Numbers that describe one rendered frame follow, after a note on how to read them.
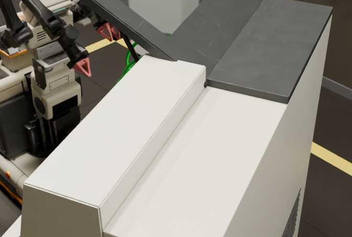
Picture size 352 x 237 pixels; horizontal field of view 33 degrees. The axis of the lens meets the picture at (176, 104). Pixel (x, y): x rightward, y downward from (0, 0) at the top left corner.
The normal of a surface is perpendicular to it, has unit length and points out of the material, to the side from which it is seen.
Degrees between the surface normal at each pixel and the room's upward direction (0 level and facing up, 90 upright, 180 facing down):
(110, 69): 0
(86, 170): 0
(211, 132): 0
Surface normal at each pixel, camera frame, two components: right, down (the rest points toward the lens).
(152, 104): -0.01, -0.82
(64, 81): 0.68, 0.53
